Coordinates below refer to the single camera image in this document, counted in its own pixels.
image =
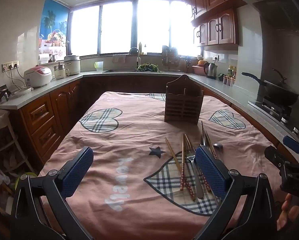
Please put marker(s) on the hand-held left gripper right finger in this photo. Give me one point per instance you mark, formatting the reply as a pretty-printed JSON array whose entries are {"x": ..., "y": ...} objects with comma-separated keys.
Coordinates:
[{"x": 212, "y": 172}]

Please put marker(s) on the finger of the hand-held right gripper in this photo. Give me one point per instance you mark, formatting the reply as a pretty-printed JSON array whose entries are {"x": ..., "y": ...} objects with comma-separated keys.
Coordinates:
[
  {"x": 292, "y": 144},
  {"x": 277, "y": 158}
]

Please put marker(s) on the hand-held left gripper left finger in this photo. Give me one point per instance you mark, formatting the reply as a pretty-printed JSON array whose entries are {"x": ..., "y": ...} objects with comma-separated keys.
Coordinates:
[{"x": 79, "y": 170}]

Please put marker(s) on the red patterned wooden chopstick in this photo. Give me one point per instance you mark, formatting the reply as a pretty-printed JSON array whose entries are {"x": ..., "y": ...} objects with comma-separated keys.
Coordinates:
[
  {"x": 190, "y": 177},
  {"x": 182, "y": 165}
]

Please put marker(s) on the silver metal spoon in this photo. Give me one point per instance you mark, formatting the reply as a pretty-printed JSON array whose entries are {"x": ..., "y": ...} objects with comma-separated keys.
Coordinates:
[{"x": 218, "y": 146}]

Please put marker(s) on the light wooden chopstick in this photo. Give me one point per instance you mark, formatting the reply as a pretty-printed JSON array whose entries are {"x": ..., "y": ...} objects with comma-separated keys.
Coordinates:
[
  {"x": 175, "y": 156},
  {"x": 171, "y": 152}
]

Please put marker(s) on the wooden utensil holder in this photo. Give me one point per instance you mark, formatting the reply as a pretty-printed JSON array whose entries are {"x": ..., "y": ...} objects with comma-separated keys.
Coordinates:
[{"x": 183, "y": 105}]

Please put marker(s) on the person's right hand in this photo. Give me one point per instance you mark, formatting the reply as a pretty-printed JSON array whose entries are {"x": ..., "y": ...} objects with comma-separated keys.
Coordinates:
[{"x": 288, "y": 212}]

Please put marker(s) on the silver metal fork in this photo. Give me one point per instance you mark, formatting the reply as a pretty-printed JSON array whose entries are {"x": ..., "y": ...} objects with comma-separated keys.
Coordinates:
[
  {"x": 202, "y": 141},
  {"x": 195, "y": 175}
]

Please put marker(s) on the dark wooden chopstick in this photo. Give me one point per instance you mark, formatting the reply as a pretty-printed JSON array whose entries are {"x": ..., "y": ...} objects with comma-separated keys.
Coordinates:
[{"x": 210, "y": 143}]

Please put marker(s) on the gas stove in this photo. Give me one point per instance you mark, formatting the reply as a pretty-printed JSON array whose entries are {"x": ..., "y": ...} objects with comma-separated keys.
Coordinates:
[{"x": 272, "y": 107}]

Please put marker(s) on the green plastic basin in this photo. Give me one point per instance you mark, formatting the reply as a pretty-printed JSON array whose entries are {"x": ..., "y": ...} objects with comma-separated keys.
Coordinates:
[{"x": 29, "y": 176}]

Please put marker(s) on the black wok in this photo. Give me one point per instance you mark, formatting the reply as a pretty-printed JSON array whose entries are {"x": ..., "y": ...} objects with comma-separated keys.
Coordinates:
[{"x": 279, "y": 92}]

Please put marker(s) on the wooden base cabinets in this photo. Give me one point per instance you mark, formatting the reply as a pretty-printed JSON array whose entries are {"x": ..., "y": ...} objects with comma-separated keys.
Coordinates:
[{"x": 47, "y": 120}]

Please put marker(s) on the pink printed bedsheet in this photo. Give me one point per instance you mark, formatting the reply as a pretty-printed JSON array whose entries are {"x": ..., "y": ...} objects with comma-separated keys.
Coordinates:
[{"x": 129, "y": 135}]

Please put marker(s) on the white folding rack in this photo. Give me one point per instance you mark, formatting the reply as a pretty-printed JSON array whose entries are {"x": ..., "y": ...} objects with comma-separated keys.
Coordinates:
[{"x": 7, "y": 130}]

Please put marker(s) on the grey kitchen countertop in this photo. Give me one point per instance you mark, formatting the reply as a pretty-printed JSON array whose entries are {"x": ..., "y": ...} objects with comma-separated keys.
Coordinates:
[{"x": 229, "y": 90}]

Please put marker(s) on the row of spice jars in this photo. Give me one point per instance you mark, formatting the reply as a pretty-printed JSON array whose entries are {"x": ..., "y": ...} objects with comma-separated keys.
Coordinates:
[{"x": 228, "y": 82}]

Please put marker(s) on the seasoning bottle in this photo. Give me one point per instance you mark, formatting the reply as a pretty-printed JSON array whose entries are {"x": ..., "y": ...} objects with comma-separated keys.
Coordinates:
[{"x": 231, "y": 71}]

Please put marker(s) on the small white electric pot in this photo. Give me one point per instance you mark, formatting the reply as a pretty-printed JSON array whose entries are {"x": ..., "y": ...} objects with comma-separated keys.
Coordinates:
[{"x": 60, "y": 72}]

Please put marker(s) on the stainless steel kettle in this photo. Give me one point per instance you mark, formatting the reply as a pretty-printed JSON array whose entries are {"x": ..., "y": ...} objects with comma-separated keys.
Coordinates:
[{"x": 210, "y": 71}]

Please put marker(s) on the white rice cooker pink lid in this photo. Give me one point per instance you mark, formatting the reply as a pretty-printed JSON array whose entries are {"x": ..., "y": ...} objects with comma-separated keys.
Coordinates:
[{"x": 38, "y": 76}]

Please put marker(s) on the pink plastic basin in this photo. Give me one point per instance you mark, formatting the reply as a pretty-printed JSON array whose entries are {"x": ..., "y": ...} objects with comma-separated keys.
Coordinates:
[{"x": 198, "y": 70}]

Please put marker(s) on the green plastic cup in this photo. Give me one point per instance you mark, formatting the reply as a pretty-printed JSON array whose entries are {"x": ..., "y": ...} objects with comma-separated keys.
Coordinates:
[{"x": 99, "y": 67}]

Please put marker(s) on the large white electric cooker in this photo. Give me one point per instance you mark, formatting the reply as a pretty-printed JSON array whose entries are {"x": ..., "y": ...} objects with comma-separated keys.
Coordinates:
[{"x": 73, "y": 65}]

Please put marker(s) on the kitchen sink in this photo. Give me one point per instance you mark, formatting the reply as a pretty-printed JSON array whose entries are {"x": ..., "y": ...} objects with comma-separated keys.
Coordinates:
[{"x": 119, "y": 71}]

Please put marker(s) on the black clamp device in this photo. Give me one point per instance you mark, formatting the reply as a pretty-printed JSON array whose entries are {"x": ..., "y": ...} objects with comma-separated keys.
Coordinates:
[{"x": 4, "y": 92}]

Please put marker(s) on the orange bowl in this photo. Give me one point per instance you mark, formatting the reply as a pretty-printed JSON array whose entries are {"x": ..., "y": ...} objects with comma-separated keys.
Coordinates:
[{"x": 201, "y": 63}]

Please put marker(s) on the white bowl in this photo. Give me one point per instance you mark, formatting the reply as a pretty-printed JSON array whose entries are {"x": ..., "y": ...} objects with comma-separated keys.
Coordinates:
[{"x": 200, "y": 57}]

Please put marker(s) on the paper towel roll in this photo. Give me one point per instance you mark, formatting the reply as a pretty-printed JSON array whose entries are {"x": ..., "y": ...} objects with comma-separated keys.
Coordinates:
[{"x": 44, "y": 58}]

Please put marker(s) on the metal dish rack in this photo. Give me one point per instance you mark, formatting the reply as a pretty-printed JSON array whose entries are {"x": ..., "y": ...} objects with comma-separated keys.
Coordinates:
[{"x": 172, "y": 58}]

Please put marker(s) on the green leafy vegetables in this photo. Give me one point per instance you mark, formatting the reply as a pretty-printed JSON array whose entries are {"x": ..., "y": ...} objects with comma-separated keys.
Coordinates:
[{"x": 148, "y": 67}]

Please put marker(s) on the chrome kitchen faucet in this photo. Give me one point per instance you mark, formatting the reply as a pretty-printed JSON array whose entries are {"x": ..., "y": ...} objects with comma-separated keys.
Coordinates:
[{"x": 137, "y": 55}]

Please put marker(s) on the yellow bottle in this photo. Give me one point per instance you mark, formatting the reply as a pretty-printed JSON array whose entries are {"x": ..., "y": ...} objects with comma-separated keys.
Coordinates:
[{"x": 140, "y": 48}]

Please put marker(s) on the range hood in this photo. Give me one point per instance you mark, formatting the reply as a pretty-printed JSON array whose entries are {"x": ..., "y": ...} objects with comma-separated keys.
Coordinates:
[{"x": 277, "y": 5}]

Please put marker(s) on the kitchen window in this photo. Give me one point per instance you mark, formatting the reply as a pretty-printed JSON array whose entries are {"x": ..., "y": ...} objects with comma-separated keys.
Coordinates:
[{"x": 114, "y": 30}]

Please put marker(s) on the white wall outlet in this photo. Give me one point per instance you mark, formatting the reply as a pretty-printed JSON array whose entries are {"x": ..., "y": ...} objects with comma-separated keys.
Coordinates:
[{"x": 215, "y": 57}]

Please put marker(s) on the wall socket strip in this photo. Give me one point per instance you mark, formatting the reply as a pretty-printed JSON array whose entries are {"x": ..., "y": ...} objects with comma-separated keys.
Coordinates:
[{"x": 10, "y": 65}]

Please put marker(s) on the wooden wall cabinets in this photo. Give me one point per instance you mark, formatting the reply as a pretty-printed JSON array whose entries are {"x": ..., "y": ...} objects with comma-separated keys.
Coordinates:
[{"x": 222, "y": 27}]

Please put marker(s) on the tropical wall poster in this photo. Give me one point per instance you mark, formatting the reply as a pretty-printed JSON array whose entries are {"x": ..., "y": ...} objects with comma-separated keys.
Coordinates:
[{"x": 53, "y": 22}]

